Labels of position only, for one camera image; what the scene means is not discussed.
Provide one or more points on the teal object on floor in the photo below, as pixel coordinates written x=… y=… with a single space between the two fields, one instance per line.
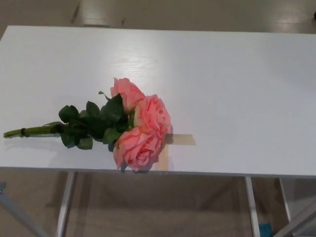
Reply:
x=265 y=230

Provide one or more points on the pink rose bouquet green stems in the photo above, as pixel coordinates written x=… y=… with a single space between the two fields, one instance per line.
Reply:
x=145 y=116

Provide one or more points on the white table leg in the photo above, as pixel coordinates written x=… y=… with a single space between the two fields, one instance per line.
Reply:
x=66 y=202
x=251 y=207
x=285 y=200

